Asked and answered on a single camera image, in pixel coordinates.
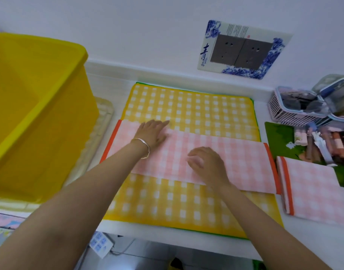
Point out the blue white decorative socket frame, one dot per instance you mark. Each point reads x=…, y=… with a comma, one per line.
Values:
x=208, y=53

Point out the grey wall socket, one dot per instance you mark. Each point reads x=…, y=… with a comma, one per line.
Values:
x=225, y=49
x=255, y=56

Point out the translucent cream plastic tray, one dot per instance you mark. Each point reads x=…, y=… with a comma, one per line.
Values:
x=100, y=129

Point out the person's right fingers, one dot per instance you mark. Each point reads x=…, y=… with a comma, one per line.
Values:
x=195, y=160

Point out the yellow checked cloth green edge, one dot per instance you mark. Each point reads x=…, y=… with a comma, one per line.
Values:
x=194, y=112

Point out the clear pouch with blue trim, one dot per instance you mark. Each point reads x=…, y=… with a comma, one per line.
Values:
x=339, y=96

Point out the person's right hand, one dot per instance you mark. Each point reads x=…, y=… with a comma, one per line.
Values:
x=211, y=167

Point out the pink checked cloth orange edge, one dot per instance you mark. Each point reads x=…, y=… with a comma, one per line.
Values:
x=242, y=165

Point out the pile of dark cosmetic cases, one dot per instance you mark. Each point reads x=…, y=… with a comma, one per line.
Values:
x=300, y=101

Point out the colourful printed mat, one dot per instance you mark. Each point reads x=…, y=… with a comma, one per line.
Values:
x=3, y=227

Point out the folded pink checked cloth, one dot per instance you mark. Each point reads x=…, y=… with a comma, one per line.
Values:
x=315, y=191

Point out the yellow plastic storage bin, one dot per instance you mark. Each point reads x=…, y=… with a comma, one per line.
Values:
x=34, y=115

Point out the person's left forearm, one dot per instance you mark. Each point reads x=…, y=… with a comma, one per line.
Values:
x=76, y=205

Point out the person's left hand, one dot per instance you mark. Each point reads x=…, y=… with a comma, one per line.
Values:
x=149, y=133

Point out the row of cosmetic tubes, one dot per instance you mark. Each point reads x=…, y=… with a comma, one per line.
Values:
x=324, y=143

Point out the person's left fingers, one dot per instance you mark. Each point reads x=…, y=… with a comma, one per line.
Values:
x=160, y=129

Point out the white power strip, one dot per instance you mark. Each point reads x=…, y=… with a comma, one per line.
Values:
x=100, y=244

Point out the green tray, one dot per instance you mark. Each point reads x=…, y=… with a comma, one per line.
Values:
x=276, y=137

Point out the white slotted plastic basket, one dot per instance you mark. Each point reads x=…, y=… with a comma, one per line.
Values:
x=281, y=113

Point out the person's right forearm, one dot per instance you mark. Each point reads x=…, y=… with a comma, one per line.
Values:
x=262, y=227

